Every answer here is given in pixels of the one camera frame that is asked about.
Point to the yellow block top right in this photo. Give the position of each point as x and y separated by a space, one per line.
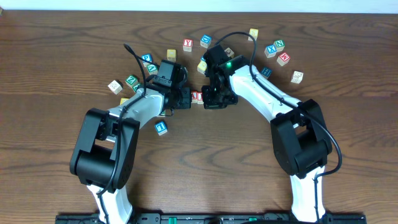
253 34

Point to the blue P block left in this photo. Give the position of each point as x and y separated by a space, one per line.
147 59

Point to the yellow block centre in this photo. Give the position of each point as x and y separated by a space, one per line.
202 66

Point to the red Y block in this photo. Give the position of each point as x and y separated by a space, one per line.
187 45

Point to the green N block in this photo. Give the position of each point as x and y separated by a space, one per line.
280 45

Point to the plain picture block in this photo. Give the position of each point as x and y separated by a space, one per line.
115 87
229 52
297 77

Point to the yellow block upper left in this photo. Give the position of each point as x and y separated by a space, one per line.
171 55

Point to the green Z block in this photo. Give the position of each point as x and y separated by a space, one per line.
131 81

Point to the blue X block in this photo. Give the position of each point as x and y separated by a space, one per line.
270 51

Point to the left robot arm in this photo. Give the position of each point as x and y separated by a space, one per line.
104 153

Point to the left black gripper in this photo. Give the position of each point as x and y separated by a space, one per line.
187 103

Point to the red A block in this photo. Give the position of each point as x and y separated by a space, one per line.
194 95

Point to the blue L block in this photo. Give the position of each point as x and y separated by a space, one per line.
161 128

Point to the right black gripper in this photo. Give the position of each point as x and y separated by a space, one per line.
209 103

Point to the red M block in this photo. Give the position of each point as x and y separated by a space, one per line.
283 59

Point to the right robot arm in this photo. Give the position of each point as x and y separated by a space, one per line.
300 144

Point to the plain picture block right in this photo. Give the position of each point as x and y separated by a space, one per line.
297 77

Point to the green V block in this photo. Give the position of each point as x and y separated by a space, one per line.
153 69

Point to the blue H block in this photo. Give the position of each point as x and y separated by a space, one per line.
266 72

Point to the green R block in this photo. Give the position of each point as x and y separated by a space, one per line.
136 87

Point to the plain picture block centre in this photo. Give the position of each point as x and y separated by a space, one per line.
229 52

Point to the plain picture block left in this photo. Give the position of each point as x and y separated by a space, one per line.
115 87

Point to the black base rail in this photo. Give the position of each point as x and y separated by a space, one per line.
155 218

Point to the yellow block far left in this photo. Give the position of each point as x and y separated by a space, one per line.
123 100

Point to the blue C block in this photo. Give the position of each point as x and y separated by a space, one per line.
205 41

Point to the yellow block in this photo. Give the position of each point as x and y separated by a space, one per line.
171 55
202 66
123 100
253 34

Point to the red I block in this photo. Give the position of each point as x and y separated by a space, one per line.
200 98

